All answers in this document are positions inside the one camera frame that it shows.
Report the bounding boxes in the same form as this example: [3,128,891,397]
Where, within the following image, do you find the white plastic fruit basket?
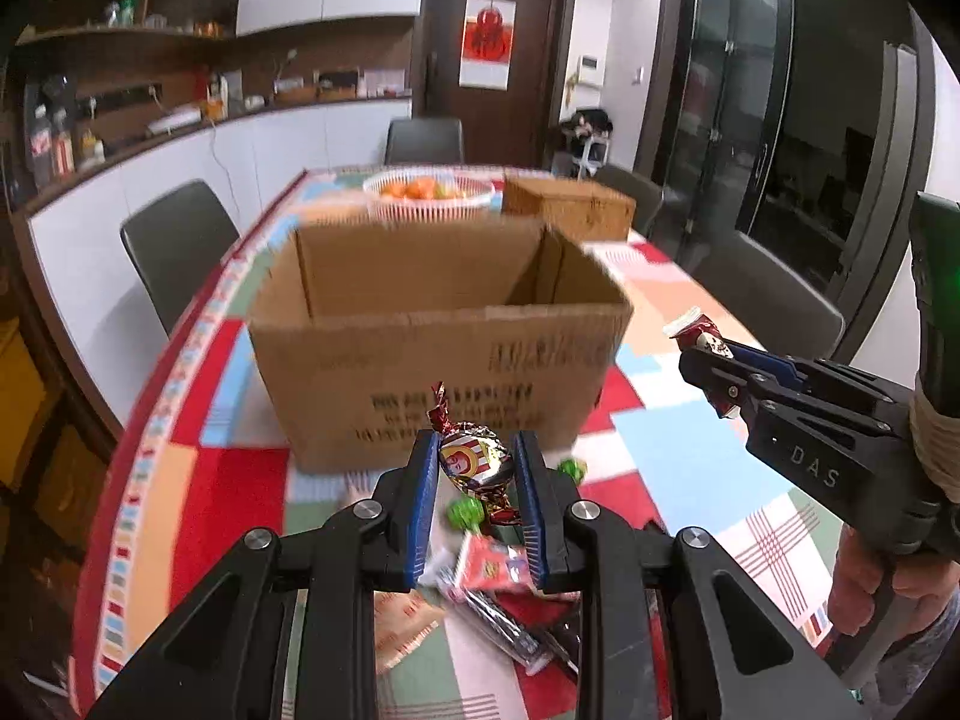
[362,169,497,225]

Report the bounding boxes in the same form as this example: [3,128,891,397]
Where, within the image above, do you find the black framed glass door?
[652,0,940,362]

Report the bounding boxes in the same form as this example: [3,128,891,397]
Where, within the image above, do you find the white flat tray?
[145,106,206,135]

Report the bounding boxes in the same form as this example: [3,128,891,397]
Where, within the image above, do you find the red snack packet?
[456,532,538,595]

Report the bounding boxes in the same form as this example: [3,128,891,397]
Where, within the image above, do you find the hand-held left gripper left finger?
[86,430,445,720]

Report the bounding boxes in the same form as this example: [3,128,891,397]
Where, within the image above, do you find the clear packet with dark sticks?
[439,570,583,680]

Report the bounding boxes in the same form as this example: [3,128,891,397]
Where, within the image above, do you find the black wall socket strip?
[75,81,164,115]

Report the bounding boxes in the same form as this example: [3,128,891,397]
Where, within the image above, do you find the person's right hand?
[827,521,960,638]

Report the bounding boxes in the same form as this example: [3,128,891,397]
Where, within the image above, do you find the red white wall calendar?
[458,0,518,89]

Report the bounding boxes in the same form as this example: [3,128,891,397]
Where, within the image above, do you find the red candy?
[663,306,742,421]

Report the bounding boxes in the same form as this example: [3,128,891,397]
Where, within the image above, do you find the beige orange snack packet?
[373,589,448,676]

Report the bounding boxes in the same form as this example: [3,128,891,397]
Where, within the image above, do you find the small white rack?
[570,136,611,178]

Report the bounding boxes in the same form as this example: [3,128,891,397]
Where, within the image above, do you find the wooden glass cabinet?
[0,52,125,698]

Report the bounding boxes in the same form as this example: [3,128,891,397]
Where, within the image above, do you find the person's right forearm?
[877,591,960,715]

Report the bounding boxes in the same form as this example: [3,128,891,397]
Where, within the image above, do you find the dark bag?
[559,109,615,145]

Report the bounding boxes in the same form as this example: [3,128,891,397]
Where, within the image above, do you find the white lower cabinets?
[26,96,414,428]

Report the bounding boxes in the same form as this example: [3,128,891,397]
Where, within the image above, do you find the dark brown door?
[412,0,578,170]

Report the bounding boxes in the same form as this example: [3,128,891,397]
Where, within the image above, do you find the brown cardboard box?
[247,216,635,475]

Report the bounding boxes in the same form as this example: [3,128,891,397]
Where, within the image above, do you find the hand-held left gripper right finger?
[510,430,863,720]

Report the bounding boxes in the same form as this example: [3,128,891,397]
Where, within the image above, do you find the wooden wall shelf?
[13,0,242,50]

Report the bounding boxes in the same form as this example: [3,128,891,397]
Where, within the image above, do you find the silver foil candy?
[427,381,523,527]

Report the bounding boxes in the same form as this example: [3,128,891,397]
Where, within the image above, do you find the white cable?
[201,118,260,192]

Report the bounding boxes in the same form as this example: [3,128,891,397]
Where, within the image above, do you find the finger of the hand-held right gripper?
[720,340,826,395]
[677,347,773,421]

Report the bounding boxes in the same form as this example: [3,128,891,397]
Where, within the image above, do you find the dark grey dining chair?
[384,118,465,166]
[120,179,242,340]
[693,230,848,362]
[592,163,665,238]

